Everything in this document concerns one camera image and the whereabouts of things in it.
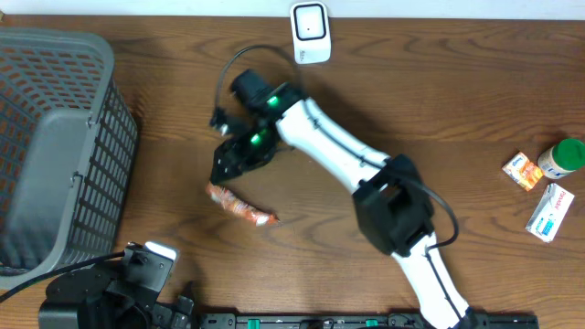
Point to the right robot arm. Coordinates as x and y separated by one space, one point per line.
394 208

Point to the white blue medicine box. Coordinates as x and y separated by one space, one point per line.
550 212

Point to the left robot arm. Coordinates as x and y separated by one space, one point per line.
78 300

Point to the green lid jar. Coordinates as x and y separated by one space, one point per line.
562 159

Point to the white barcode scanner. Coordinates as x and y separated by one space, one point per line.
311 32

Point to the red Top chocolate bar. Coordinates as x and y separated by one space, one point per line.
240 208

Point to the grey plastic mesh basket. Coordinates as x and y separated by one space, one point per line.
68 142

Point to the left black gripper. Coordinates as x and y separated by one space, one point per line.
185 305

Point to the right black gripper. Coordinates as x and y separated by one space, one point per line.
238 155

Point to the black mounting rail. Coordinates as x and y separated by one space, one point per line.
393 320

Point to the small orange box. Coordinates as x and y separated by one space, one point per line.
524 172

